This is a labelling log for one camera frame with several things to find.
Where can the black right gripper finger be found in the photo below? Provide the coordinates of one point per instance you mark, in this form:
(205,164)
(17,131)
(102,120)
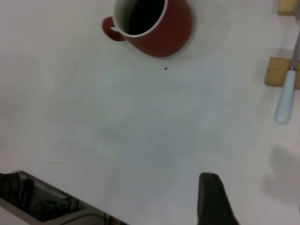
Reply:
(213,201)

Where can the red ceramic mug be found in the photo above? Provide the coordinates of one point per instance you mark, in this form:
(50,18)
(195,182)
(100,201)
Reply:
(168,35)

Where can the arched wooden block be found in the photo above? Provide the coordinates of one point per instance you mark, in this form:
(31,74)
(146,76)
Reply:
(275,72)

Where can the black equipment box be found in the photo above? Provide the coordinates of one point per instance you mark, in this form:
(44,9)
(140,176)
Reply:
(35,199)

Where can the flat wooden block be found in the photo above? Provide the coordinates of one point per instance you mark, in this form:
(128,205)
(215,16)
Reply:
(286,7)

